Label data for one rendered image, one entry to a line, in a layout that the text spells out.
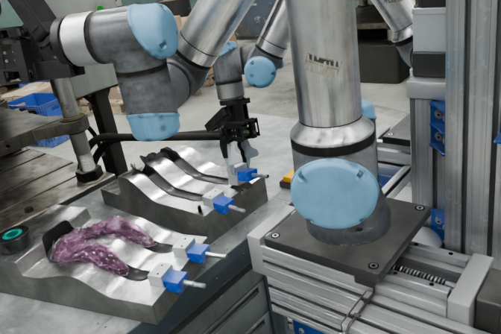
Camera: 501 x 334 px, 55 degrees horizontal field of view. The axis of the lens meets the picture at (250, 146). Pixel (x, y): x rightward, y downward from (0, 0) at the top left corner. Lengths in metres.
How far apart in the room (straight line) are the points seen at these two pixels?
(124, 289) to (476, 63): 0.85
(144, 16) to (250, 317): 1.11
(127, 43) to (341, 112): 0.30
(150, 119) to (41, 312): 0.73
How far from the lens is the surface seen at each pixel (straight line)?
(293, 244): 0.86
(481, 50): 0.84
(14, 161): 2.45
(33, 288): 1.34
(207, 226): 1.32
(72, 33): 0.73
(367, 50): 5.21
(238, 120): 1.32
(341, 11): 0.61
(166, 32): 0.69
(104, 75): 2.09
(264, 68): 1.15
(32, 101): 5.64
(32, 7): 0.78
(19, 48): 0.78
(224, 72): 1.31
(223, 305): 1.46
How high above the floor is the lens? 1.53
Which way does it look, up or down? 22 degrees down
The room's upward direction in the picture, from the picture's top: 9 degrees counter-clockwise
